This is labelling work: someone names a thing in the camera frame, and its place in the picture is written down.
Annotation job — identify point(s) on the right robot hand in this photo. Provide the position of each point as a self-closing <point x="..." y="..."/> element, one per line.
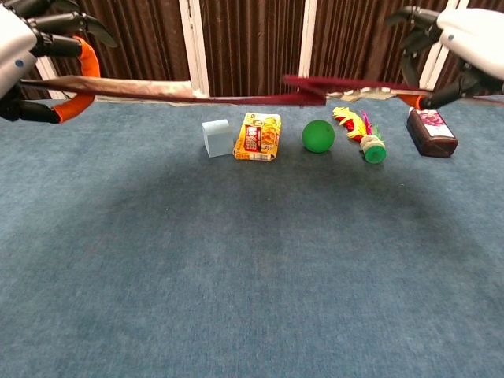
<point x="472" y="39"/>

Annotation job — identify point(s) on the green ball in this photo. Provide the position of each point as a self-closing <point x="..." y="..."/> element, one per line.
<point x="318" y="136"/>

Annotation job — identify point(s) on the dark juice bottle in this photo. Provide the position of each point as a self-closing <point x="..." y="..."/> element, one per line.
<point x="433" y="134"/>

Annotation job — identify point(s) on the light blue cube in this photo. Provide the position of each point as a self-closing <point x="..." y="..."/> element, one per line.
<point x="217" y="138"/>

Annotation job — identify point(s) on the yellow snack packet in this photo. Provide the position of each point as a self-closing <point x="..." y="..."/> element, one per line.
<point x="258" y="138"/>

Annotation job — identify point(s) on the red ribbed white folding fan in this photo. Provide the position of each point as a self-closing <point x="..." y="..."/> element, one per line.
<point x="157" y="92"/>

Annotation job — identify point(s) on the white screen post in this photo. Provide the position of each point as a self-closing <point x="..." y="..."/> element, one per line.
<point x="195" y="43"/>
<point x="431" y="67"/>
<point x="307" y="39"/>
<point x="49" y="75"/>

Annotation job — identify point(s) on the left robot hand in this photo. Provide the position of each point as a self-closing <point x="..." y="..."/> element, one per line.
<point x="15" y="47"/>

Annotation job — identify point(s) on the blue felt table cover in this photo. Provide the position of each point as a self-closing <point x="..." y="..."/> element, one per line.
<point x="157" y="256"/>

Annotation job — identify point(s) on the feather shuttlecock with green base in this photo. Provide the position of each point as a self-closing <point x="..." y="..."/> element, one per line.
<point x="372" y="149"/>

